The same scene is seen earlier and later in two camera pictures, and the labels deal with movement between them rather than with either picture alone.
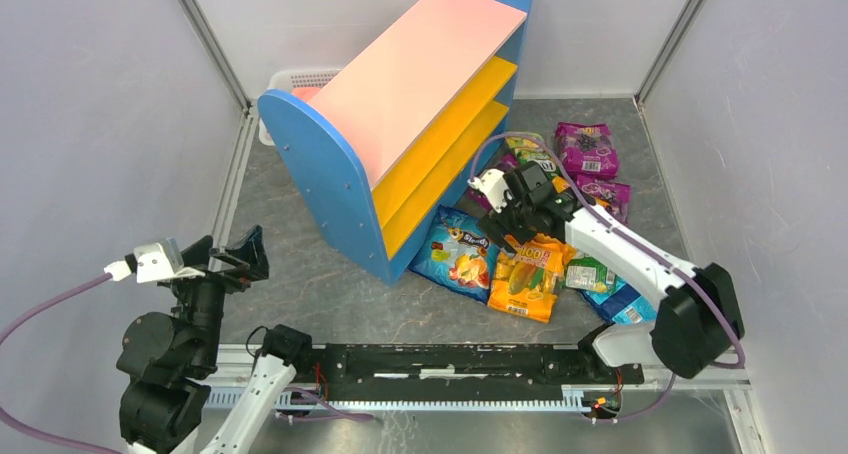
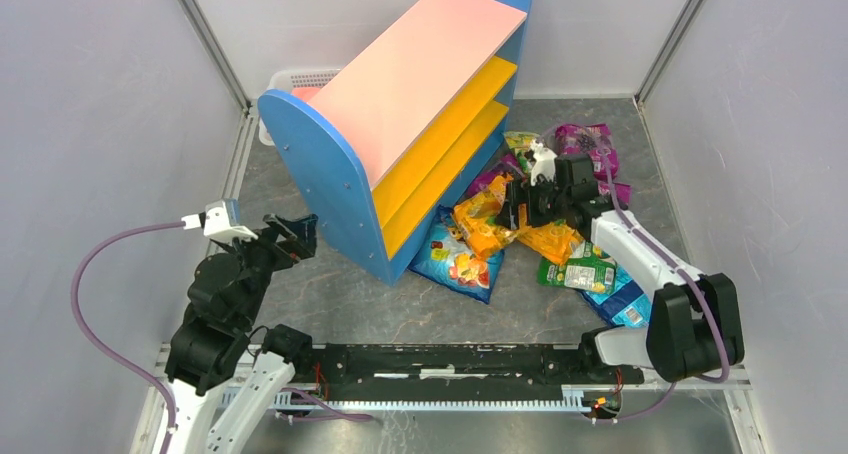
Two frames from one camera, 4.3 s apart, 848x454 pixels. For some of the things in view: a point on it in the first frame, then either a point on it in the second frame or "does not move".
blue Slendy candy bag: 458,254 does not move
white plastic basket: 292,79 does not move
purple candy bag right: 613,195 does not move
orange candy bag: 527,276 → 471,218
